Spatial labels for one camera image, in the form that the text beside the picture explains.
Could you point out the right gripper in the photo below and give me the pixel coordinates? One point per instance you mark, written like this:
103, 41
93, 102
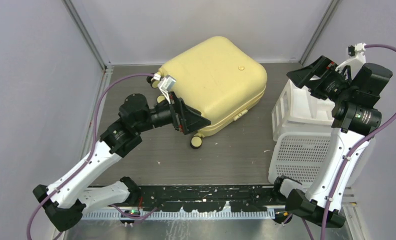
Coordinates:
301, 77

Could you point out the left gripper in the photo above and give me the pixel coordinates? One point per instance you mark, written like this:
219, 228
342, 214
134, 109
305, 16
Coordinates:
183, 117

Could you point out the yellow hard-shell suitcase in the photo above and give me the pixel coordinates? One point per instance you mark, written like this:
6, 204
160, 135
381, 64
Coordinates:
216, 78

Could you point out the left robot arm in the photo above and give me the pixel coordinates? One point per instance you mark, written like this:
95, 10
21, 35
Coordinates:
67, 200

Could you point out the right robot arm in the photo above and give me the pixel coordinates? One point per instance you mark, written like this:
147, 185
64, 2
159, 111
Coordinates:
354, 87

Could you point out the white divided organizer tray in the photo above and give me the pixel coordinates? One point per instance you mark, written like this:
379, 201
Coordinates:
297, 111

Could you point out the white perforated plastic basket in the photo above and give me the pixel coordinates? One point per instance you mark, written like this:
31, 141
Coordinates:
299, 155

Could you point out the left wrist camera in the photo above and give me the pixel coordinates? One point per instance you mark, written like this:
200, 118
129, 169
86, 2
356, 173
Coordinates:
163, 84

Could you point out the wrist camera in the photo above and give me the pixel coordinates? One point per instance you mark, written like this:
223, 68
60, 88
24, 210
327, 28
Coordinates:
163, 84
356, 59

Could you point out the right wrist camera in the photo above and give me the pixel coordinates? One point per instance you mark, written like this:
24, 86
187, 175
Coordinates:
356, 59

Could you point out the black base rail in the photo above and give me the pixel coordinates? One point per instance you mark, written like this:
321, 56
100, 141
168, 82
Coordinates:
205, 198

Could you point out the slotted metal cable duct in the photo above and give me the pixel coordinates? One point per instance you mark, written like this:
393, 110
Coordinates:
225, 214

